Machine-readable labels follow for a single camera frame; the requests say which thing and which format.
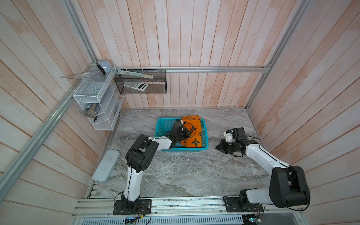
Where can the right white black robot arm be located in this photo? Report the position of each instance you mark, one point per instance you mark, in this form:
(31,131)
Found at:
(288,187)

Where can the round white grey gadget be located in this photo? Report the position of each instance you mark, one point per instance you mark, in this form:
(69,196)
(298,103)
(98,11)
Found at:
(104,66)

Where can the black wire mesh basket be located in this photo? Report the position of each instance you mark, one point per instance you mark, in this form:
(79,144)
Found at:
(157,84)

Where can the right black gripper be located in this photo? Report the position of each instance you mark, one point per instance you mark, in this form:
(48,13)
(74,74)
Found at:
(221,146)

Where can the clear plastic ruler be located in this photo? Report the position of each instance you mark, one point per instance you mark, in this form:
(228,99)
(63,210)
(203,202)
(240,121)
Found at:
(135,74)

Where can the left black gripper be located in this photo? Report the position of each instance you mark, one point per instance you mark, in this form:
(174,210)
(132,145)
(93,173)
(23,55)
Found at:
(187,132)

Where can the clear triangle set square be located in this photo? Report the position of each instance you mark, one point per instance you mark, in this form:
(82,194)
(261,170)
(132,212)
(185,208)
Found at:
(93,76)

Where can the white calculator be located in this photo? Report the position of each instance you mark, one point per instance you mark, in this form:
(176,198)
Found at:
(138,86)

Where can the teal plastic basket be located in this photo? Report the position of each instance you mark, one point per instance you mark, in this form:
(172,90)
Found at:
(165,124)

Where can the metal cylindrical brush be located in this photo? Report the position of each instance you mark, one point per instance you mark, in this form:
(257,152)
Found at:
(90,110)

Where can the green circuit board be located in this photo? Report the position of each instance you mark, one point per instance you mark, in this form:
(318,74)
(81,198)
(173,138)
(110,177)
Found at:
(251,221)

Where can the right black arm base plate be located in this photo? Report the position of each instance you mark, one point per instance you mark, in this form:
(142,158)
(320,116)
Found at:
(239,204)

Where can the orange patterned pillowcase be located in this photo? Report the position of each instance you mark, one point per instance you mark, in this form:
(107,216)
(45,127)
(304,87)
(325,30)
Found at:
(194,125)

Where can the white rectangular plastic lid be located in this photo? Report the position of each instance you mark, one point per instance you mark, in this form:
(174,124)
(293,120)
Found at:
(106,165)

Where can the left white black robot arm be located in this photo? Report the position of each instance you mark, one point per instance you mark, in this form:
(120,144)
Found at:
(141,154)

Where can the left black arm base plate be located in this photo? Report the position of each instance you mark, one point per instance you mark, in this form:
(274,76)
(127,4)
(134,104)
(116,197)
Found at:
(125,207)

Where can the white wire shelf rack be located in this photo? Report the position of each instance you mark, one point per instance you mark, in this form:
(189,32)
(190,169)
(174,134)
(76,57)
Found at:
(106,95)

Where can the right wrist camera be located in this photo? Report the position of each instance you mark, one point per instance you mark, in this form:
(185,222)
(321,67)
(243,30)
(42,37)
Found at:
(229,136)

